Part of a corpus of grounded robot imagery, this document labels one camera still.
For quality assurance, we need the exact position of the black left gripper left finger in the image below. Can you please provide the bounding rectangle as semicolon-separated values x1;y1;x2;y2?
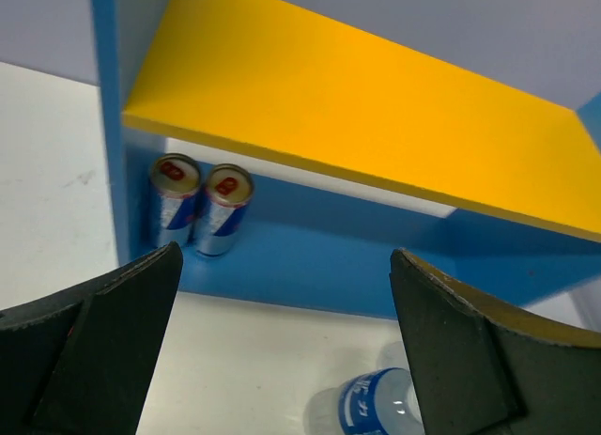
1;242;183;434

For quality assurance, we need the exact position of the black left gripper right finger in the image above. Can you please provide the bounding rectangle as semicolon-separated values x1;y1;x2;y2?
390;249;600;434

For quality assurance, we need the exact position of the Pocari Sweat bottle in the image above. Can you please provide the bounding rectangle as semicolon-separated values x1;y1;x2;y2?
303;341;425;434

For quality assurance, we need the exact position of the blue and yellow shelf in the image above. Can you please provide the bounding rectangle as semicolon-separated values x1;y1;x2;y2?
91;0;600;318

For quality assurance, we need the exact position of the left Red Bull can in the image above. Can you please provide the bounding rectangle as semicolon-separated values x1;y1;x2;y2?
148;153;202;247

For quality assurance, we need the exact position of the red bull can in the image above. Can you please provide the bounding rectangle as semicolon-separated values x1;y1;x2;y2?
193;163;254;256
148;153;202;247

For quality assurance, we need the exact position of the right Red Bull can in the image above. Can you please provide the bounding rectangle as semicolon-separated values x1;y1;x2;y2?
193;163;254;256

